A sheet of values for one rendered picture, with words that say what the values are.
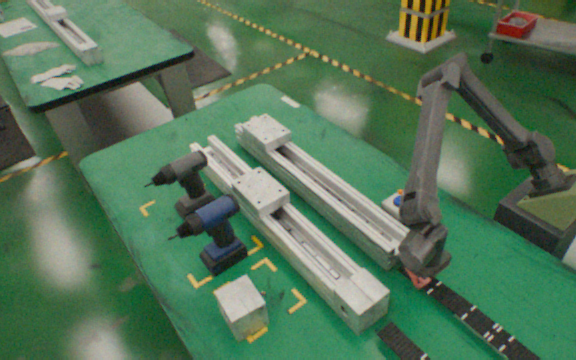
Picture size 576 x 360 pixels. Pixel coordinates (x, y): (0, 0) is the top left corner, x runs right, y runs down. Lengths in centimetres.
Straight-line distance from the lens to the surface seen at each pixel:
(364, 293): 102
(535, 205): 142
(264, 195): 121
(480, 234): 133
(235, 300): 103
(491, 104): 129
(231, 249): 118
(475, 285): 121
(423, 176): 100
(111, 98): 353
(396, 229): 117
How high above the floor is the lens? 173
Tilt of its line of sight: 42 degrees down
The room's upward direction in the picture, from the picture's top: 6 degrees counter-clockwise
